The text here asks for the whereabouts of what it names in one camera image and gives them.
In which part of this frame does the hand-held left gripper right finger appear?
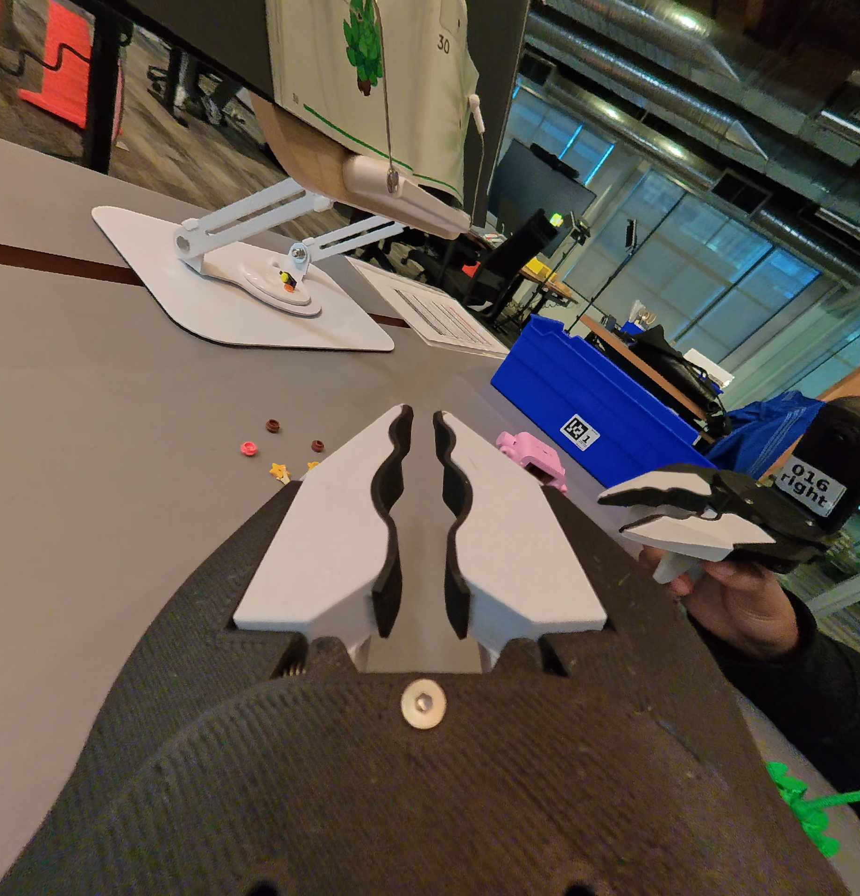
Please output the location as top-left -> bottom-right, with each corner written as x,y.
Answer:
432,409 -> 608,672

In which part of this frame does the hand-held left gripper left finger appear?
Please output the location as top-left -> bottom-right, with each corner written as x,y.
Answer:
233,403 -> 416,673

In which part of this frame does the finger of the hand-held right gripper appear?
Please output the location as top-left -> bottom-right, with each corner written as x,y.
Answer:
597,465 -> 719,512
620,513 -> 779,562

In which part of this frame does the pink brick figure pot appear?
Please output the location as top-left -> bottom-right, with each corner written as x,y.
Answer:
496,430 -> 568,494

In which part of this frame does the green leafy plant piece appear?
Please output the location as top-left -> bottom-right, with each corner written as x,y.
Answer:
765,762 -> 840,860

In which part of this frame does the person's right forearm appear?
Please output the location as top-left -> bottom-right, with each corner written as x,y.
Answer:
689,595 -> 860,827

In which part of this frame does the person's right hand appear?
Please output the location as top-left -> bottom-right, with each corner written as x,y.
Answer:
639,546 -> 800,660

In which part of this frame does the blue cloth bag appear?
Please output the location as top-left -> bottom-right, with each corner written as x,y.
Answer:
706,391 -> 823,480

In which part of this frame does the blue storage bin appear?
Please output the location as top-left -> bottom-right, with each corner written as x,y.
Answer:
491,314 -> 716,489

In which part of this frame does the black bag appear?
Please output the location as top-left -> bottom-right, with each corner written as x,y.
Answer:
598,325 -> 730,440

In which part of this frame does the wooden table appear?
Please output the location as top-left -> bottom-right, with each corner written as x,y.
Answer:
578,315 -> 716,443

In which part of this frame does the black light tripod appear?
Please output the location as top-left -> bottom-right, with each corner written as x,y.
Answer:
584,220 -> 639,331

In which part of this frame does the laminated instruction sheet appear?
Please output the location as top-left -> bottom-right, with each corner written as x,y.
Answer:
346,258 -> 510,354

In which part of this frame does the white book stand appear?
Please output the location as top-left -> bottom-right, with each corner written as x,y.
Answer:
92,91 -> 473,351

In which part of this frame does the black office chair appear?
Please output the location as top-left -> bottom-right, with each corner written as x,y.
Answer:
430,210 -> 558,317

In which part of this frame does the open instruction booklet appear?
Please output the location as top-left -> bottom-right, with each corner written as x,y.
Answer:
265,0 -> 481,205

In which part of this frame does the red ribbed panel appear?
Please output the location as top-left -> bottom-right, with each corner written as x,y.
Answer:
18,0 -> 125,132

